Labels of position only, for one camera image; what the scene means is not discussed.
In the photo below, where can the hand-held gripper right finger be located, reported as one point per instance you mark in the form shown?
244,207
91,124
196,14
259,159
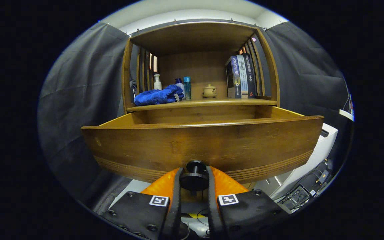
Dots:
212,206

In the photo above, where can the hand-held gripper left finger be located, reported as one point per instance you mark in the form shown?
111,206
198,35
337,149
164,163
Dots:
175,206

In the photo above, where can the black drawer knob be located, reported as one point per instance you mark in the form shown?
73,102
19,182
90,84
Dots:
194,180

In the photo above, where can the wooden drawer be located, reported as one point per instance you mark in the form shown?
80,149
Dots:
212,143

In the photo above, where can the wooden countertop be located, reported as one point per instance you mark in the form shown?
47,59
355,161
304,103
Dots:
212,102

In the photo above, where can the wooden cabinet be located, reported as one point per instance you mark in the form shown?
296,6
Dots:
195,43

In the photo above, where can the black electronic device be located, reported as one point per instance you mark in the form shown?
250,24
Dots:
300,196

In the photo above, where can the blue towel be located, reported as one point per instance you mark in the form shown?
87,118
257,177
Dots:
155,96

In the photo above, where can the beige lidded teacup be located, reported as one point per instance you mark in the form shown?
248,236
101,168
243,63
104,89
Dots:
209,90

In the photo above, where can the teal bottle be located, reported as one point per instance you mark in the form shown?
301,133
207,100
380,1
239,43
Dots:
187,88

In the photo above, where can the white bottle with blue cap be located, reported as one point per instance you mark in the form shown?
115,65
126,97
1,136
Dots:
180,86

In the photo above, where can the white table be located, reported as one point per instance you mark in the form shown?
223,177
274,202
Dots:
318,150

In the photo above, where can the white pump bottle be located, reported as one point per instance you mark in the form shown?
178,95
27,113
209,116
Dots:
157,85

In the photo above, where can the book with blue spine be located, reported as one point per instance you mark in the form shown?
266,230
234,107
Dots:
234,80

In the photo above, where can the black table clamp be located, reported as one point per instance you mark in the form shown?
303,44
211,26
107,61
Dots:
324,133

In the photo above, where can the book with black spine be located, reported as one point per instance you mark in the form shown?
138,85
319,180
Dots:
250,75

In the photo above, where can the black backdrop cloth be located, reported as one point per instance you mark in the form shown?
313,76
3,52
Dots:
78,100

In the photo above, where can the white shelf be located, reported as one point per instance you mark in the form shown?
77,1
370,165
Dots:
345,114

